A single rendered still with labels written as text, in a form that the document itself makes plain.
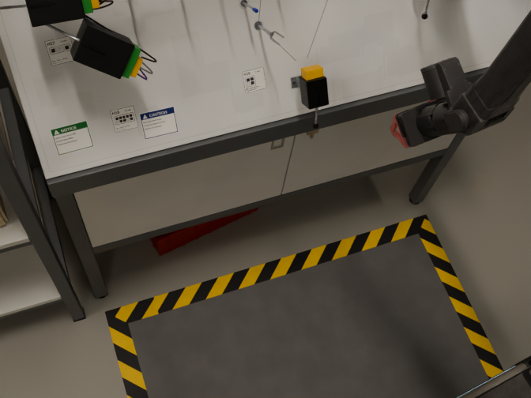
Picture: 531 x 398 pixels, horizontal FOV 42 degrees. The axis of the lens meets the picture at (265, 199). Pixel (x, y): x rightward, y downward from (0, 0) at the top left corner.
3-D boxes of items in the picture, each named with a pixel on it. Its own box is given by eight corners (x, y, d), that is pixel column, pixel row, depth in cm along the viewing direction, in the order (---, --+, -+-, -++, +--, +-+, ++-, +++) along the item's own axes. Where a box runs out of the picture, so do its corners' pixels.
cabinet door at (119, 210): (280, 195, 199) (299, 120, 164) (92, 248, 186) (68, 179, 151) (278, 189, 200) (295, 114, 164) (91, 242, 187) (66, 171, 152)
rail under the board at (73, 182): (519, 76, 175) (530, 61, 169) (53, 199, 149) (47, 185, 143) (509, 60, 177) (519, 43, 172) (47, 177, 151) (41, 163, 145)
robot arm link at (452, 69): (465, 131, 109) (509, 113, 112) (442, 61, 108) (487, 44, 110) (426, 137, 121) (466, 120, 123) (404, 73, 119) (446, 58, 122)
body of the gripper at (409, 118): (395, 114, 127) (416, 110, 120) (441, 96, 129) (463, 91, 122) (407, 148, 127) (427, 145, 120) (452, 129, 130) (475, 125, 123)
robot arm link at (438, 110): (457, 137, 115) (483, 125, 117) (443, 97, 114) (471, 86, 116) (434, 139, 122) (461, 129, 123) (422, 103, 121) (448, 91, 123)
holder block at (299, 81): (295, 121, 156) (311, 136, 148) (289, 69, 150) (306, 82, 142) (314, 116, 157) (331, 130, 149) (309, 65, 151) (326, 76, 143)
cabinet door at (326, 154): (449, 150, 211) (498, 71, 176) (282, 197, 199) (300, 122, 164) (445, 143, 212) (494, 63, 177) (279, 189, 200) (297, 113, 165)
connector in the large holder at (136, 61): (129, 41, 127) (133, 46, 124) (144, 47, 129) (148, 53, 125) (117, 69, 129) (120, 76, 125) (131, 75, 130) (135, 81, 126)
